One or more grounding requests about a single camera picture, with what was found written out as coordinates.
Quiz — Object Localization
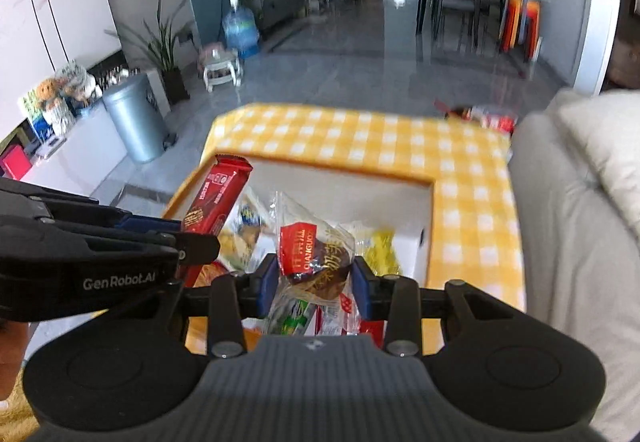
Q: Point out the stacked orange stools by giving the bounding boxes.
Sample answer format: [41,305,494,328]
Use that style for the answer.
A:
[500,0,543,60]

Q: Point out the orange cardboard box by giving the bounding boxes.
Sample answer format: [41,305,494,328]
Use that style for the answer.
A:
[162,157,437,338]

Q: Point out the plush toy bouquet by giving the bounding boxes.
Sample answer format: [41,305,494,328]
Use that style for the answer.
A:
[20,62,98,133]

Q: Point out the silver pedal trash bin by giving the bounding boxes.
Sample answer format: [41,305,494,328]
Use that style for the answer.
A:
[102,72,168,164]

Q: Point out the white yellow chips packet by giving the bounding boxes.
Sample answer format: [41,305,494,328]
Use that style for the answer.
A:
[220,187,276,273]

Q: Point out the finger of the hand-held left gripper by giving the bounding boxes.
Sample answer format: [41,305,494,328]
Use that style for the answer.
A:
[0,179,183,235]
[0,214,221,269]

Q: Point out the large red snack packet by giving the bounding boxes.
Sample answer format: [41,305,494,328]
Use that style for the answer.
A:
[358,319,386,349]

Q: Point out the cream pillow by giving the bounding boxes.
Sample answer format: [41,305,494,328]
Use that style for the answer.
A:
[557,89,640,223]

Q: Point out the red box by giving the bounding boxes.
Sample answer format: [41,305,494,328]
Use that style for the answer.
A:
[0,144,36,180]

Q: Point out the white low cabinet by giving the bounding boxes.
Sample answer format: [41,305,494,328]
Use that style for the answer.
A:
[0,99,131,203]

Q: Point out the blue water jug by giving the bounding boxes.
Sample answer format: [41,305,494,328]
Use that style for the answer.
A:
[221,0,261,59]

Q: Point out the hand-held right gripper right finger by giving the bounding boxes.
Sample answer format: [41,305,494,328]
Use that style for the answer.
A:
[352,256,526,357]

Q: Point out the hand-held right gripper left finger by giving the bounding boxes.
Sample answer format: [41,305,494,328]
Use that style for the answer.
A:
[165,253,279,358]

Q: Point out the small white stool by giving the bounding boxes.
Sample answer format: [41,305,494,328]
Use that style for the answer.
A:
[200,44,245,93]

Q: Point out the clear pastry red label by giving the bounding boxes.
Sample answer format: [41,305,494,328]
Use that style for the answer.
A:
[270,191,362,338]

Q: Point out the person's left hand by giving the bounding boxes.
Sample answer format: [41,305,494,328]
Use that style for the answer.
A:
[0,322,29,400]

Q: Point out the small bin with wrappers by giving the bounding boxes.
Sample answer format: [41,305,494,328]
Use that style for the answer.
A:
[434,99,518,133]

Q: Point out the yellow checkered tablecloth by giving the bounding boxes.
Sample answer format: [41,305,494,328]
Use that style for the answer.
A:
[205,103,526,313]

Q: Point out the grey sofa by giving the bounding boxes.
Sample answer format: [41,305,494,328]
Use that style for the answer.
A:
[507,89,640,428]

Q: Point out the small green snack packet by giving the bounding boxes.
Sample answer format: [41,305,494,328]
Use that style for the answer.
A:
[267,299,313,337]

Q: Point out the tall potted plant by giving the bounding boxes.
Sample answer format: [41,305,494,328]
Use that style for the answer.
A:
[105,0,193,105]

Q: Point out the small yellow snack packet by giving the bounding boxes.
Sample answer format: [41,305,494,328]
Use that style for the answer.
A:
[350,222,403,283]

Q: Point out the long red biscuit packet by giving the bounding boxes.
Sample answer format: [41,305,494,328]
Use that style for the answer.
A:
[179,154,253,235]

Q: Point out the red yellow snack packet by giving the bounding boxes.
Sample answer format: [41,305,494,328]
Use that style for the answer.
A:
[182,261,231,290]

